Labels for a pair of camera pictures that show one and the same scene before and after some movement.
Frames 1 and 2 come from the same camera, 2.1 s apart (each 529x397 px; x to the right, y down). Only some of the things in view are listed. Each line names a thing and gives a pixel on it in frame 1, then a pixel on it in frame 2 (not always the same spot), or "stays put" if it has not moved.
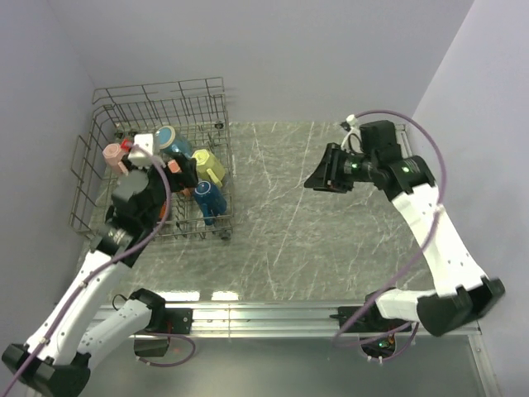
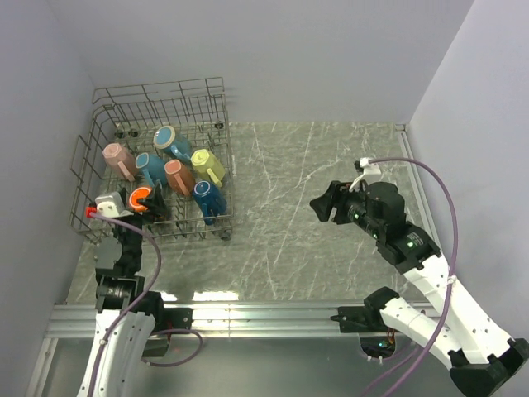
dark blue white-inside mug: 211,200 stays put
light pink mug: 112,155 stays put
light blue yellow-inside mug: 167,139 stays put
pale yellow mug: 209,167 stays put
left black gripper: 188,177 to 154,203
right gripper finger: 325,174 to 323,206
